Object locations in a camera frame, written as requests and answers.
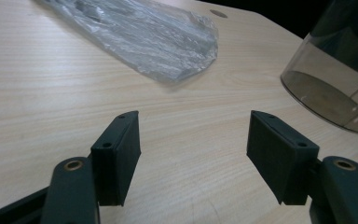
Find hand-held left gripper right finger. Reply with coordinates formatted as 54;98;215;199
246;109;321;206

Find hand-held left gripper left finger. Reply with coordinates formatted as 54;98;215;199
90;110;142;207

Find dark round table grommet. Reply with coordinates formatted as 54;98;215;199
209;8;228;19

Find clear plastic trash bag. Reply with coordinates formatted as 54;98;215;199
40;0;220;84

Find transparent round trash bin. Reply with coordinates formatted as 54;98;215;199
280;0;358;134

